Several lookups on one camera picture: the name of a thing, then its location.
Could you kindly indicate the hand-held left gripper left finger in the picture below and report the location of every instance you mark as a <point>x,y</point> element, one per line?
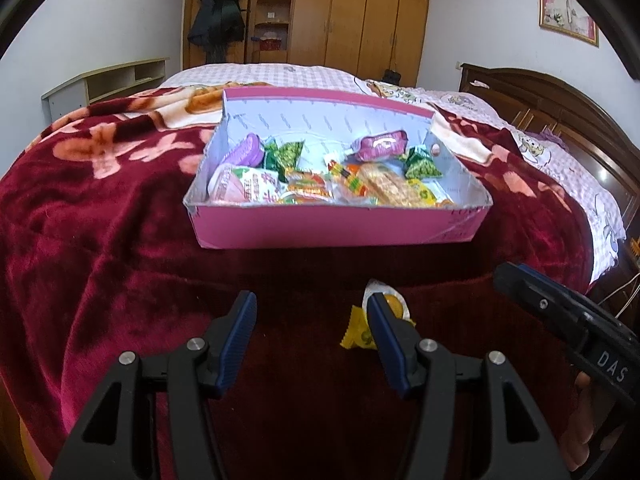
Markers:
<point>235,350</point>

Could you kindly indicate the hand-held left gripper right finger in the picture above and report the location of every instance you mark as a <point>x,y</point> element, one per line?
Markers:
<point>392,350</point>

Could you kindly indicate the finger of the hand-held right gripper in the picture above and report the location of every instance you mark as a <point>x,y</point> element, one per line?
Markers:
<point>542,292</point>

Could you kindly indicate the yellow candy packet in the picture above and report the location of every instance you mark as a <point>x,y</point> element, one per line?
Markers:
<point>430,195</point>
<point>357,332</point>

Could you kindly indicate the pink cardboard box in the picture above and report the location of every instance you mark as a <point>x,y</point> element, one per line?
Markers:
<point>325,230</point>

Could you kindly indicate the orange cracker packet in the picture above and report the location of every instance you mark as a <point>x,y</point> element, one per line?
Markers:
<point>390,187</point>

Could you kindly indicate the large pink jelly pouch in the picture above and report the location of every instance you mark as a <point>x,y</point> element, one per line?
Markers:
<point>240,185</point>

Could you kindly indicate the green pea packet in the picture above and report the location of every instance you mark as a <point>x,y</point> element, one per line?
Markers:
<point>422,165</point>
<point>285,157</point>

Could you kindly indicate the small orange snack packet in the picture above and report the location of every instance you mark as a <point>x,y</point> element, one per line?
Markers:
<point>345,172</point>

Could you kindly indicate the purple packet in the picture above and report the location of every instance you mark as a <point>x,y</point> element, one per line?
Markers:
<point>245,150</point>

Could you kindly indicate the small pink pouch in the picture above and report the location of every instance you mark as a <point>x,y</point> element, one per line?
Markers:
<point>382,145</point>

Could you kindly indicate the person's right hand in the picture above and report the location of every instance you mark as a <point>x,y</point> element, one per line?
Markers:
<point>579,420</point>

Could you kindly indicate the purple cloth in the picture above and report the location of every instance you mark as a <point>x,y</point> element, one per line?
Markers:
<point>550,137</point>

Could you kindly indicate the dark red floral blanket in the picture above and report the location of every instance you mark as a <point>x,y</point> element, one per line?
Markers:
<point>100,235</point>

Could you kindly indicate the dark wooden headboard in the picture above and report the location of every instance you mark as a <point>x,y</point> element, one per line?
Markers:
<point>550,95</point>

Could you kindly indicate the small white cloth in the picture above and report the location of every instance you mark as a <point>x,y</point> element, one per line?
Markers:
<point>478,83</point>

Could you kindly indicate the black bag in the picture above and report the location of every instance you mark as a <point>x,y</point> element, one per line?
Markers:
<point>392,76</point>

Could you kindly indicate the low wooden shelf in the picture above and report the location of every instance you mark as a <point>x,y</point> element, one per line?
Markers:
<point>100,85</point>

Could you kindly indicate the black jacket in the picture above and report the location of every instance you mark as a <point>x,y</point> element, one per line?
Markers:
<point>215,20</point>

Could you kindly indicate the wooden wardrobe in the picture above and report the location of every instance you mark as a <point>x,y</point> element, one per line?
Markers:
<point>350,10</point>

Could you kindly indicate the framed wall picture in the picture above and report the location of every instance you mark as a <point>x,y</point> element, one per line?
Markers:
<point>567,7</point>

